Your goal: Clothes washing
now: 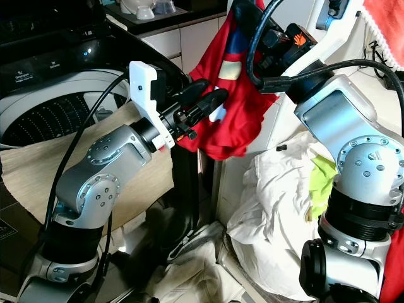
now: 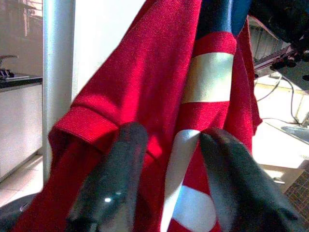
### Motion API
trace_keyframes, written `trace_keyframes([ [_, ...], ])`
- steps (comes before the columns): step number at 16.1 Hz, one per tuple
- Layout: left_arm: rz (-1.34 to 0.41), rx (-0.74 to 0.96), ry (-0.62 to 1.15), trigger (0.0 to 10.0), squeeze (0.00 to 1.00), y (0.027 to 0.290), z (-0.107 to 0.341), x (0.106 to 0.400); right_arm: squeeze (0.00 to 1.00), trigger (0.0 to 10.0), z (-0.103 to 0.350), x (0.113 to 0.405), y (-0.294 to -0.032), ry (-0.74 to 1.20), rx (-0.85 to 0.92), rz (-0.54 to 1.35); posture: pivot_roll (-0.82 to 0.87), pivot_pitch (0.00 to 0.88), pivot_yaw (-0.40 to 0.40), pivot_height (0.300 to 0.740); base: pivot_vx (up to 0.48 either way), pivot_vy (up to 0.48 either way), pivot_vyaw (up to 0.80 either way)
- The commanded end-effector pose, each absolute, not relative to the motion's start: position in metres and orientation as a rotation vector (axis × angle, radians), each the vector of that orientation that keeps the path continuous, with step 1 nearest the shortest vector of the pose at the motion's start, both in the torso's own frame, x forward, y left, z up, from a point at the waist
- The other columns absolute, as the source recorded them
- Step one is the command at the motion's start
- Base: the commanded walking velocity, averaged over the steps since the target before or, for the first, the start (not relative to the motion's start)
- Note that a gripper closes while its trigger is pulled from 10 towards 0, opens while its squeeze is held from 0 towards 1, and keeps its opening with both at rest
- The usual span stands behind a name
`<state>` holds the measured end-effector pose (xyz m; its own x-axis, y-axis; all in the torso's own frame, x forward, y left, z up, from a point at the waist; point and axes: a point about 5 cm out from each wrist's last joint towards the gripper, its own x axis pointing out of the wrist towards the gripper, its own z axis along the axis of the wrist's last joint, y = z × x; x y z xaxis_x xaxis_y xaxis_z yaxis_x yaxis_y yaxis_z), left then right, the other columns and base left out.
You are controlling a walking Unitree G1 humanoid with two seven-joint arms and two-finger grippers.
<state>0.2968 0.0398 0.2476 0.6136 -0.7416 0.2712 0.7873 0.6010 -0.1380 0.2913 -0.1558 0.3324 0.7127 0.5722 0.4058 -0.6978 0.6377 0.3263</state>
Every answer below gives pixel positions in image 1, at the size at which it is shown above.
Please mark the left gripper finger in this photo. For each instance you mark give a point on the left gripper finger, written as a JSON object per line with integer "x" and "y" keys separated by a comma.
{"x": 207, "y": 104}
{"x": 188, "y": 92}

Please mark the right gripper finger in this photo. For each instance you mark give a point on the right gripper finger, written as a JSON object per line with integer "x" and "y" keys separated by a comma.
{"x": 255, "y": 22}

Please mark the red printed garment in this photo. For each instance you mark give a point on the red printed garment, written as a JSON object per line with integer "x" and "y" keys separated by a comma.
{"x": 233, "y": 117}

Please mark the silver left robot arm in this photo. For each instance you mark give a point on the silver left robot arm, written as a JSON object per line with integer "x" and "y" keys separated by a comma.
{"x": 101, "y": 170}

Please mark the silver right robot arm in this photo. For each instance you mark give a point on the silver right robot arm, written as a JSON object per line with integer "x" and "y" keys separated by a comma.
{"x": 347, "y": 126}

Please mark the black top-load washing machine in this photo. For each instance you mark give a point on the black top-load washing machine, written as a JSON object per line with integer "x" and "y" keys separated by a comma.
{"x": 63, "y": 57}

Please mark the cream cabinet with dark counter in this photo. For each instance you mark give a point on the cream cabinet with dark counter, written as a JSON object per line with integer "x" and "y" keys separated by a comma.
{"x": 196, "y": 38}

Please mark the small black clip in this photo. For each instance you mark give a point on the small black clip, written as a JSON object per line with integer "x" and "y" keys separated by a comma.
{"x": 281, "y": 148}

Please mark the clear glass cup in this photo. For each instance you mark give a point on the clear glass cup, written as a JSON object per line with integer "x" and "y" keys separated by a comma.
{"x": 165, "y": 6}

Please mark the red cloth with white trim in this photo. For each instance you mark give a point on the red cloth with white trim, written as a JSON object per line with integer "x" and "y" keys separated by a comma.
{"x": 385, "y": 25}

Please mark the grey perforated washer drum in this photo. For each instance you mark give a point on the grey perforated washer drum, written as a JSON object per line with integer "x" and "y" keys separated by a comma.
{"x": 50, "y": 120}

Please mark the white crumpled laundry pile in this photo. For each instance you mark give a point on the white crumpled laundry pile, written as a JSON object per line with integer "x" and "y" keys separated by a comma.
{"x": 271, "y": 214}

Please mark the lime green cloth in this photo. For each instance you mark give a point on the lime green cloth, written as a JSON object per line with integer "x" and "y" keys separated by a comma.
{"x": 322, "y": 180}

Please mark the beige woven cloth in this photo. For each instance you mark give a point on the beige woven cloth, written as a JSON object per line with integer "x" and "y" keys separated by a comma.
{"x": 38, "y": 170}

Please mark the white cloth on floor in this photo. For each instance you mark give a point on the white cloth on floor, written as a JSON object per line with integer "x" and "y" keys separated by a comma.
{"x": 196, "y": 271}

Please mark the black washer label sticker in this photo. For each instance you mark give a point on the black washer label sticker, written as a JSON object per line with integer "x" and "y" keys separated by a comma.
{"x": 7, "y": 230}

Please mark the plain red fabric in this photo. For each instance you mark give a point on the plain red fabric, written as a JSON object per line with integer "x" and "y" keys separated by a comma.
{"x": 394, "y": 278}

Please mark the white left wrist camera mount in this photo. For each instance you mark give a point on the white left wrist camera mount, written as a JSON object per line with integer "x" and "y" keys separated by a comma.
{"x": 142, "y": 95}

